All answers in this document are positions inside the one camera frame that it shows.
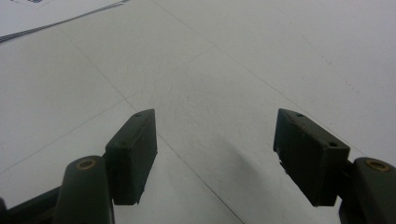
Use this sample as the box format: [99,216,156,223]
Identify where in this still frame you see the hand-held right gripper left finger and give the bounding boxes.
[105,108,159,206]

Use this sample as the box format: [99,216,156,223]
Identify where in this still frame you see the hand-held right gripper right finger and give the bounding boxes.
[273,107,351,207]

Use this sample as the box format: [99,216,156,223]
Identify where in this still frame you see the stack of white paper sheets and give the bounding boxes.
[0,0,131,44]

